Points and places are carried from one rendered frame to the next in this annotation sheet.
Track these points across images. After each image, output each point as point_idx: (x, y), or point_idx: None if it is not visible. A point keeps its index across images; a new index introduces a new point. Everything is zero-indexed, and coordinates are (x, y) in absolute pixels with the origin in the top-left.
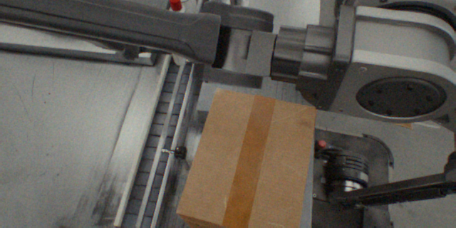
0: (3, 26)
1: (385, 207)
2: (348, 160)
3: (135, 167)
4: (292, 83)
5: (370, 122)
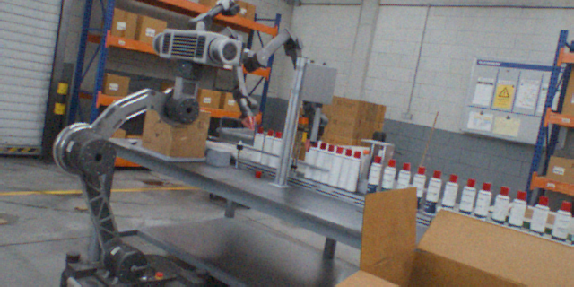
0: None
1: (78, 281)
2: (134, 248)
3: (213, 143)
4: (203, 170)
5: None
